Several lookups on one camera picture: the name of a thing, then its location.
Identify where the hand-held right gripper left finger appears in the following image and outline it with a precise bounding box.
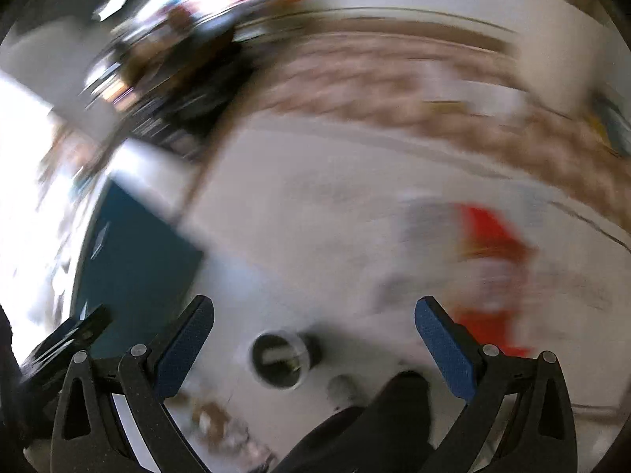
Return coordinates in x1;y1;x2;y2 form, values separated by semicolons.
49;294;216;473

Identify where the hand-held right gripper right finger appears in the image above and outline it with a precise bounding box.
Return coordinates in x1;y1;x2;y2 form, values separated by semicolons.
414;296;577;473

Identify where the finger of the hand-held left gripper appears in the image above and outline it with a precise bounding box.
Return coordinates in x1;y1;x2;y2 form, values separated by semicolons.
19;304;113;386

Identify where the white bin with black bag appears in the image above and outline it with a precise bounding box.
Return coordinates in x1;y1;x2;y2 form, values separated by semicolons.
246;331;322;391

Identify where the red white snack packet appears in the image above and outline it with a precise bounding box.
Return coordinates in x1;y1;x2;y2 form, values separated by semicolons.
451;203;539;356

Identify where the white printed plastic packet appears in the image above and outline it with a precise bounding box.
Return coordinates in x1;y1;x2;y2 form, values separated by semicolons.
387;196;467;309

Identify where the checkered printed tablecloth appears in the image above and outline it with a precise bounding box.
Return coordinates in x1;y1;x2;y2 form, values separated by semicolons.
180;7;631;415

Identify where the black glass gas stove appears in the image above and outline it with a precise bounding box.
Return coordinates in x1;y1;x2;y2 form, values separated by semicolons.
121;71;233;159

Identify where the black wok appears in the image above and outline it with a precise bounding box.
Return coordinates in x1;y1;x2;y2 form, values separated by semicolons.
162;7;258;112

